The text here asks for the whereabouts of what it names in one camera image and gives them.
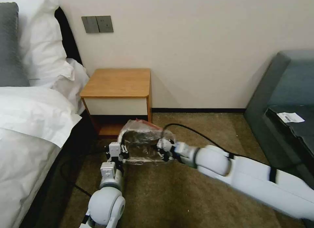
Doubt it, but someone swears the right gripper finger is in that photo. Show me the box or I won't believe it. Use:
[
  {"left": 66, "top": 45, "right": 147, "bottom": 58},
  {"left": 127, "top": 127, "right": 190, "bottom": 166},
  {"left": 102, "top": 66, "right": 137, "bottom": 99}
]
[
  {"left": 155, "top": 138, "right": 168, "bottom": 151},
  {"left": 157, "top": 150, "right": 171, "bottom": 163}
]

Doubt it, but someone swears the clear plastic garbage bag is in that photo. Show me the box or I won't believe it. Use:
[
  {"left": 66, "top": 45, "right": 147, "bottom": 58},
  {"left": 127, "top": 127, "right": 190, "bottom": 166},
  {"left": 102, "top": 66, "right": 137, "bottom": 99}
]
[{"left": 118, "top": 118, "right": 177, "bottom": 166}]

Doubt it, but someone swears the dark trash can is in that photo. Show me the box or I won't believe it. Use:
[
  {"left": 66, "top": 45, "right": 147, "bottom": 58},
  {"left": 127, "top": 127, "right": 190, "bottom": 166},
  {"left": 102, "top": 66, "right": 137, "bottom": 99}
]
[{"left": 123, "top": 130, "right": 163, "bottom": 163}]

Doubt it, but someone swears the dark baseboard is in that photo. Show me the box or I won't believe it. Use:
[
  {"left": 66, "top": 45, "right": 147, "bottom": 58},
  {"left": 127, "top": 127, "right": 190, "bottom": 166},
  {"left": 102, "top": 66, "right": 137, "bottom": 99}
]
[{"left": 151, "top": 107, "right": 249, "bottom": 114}]

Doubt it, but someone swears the wooden bedside table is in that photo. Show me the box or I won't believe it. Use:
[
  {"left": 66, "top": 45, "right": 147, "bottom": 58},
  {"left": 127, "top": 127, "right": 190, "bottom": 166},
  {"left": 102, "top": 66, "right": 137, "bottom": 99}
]
[{"left": 80, "top": 68, "right": 152, "bottom": 140}]

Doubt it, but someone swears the black bed base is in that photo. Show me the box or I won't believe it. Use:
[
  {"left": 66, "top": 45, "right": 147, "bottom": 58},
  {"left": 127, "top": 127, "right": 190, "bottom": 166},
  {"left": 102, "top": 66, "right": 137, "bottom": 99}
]
[{"left": 19, "top": 110, "right": 100, "bottom": 228}]

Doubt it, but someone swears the white crumpled bed sheet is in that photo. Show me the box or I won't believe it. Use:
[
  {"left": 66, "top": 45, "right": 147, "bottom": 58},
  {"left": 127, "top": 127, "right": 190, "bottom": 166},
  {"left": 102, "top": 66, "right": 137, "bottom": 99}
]
[{"left": 50, "top": 57, "right": 90, "bottom": 116}]

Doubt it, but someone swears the white duvet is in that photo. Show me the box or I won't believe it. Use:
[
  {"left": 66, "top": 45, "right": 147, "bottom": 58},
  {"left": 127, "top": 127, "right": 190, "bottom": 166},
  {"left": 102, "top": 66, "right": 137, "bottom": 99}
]
[{"left": 0, "top": 86, "right": 83, "bottom": 228}]

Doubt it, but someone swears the black headboard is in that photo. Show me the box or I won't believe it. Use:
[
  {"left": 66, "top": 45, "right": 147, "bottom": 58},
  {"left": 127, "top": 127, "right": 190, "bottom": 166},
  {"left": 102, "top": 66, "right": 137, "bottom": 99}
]
[{"left": 54, "top": 6, "right": 85, "bottom": 67}]

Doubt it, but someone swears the grey sofa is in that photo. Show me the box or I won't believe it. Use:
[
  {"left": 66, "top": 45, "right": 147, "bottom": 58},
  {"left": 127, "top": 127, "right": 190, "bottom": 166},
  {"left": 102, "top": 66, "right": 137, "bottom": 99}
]
[{"left": 244, "top": 50, "right": 314, "bottom": 190}]

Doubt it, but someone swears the white paper label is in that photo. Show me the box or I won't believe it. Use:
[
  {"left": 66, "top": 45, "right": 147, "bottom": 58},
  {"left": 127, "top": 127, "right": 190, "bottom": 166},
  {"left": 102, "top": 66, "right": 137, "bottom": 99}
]
[{"left": 276, "top": 112, "right": 305, "bottom": 123}]

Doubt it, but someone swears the white pillow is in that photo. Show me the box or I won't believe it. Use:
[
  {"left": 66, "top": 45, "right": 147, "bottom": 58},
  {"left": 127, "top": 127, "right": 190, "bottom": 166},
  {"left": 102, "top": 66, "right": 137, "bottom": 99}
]
[{"left": 17, "top": 0, "right": 76, "bottom": 87}]

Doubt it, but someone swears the black flat box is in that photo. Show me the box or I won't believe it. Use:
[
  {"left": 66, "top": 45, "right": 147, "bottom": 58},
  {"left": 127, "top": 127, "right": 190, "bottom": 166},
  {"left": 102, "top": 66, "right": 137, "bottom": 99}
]
[{"left": 264, "top": 105, "right": 314, "bottom": 160}]

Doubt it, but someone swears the grey pillow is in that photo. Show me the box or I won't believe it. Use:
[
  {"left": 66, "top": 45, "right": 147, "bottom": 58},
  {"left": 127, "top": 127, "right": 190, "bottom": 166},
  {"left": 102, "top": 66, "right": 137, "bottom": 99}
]
[{"left": 0, "top": 2, "right": 31, "bottom": 87}]

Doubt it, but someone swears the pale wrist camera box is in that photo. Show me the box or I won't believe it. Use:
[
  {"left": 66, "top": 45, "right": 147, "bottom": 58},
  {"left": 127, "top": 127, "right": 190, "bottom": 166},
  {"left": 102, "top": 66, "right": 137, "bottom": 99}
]
[
  {"left": 161, "top": 139, "right": 176, "bottom": 152},
  {"left": 109, "top": 141, "right": 121, "bottom": 157}
]

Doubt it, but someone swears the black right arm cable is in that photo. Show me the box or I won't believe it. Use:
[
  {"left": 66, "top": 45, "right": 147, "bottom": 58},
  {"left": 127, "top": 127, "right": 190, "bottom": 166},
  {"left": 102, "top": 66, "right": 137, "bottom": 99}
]
[{"left": 162, "top": 123, "right": 303, "bottom": 169}]

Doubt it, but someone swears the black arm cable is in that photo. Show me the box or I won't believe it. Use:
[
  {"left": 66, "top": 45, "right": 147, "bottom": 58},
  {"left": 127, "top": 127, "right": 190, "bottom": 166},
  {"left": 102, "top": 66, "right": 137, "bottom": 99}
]
[
  {"left": 60, "top": 149, "right": 109, "bottom": 198},
  {"left": 162, "top": 123, "right": 303, "bottom": 169}
]

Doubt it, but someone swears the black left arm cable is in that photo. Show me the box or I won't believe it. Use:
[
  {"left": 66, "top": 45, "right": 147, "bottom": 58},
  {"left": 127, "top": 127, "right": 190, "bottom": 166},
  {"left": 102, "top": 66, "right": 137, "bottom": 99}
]
[{"left": 60, "top": 149, "right": 109, "bottom": 198}]

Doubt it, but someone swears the grey wall socket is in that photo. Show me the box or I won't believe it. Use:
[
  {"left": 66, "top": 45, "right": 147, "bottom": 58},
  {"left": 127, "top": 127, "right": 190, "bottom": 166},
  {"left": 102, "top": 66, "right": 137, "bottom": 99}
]
[{"left": 96, "top": 15, "right": 114, "bottom": 33}]

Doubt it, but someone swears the grey wall switch panel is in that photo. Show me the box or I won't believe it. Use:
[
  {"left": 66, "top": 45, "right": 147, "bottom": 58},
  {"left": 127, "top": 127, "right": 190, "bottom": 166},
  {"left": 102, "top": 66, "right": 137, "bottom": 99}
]
[{"left": 81, "top": 16, "right": 100, "bottom": 34}]

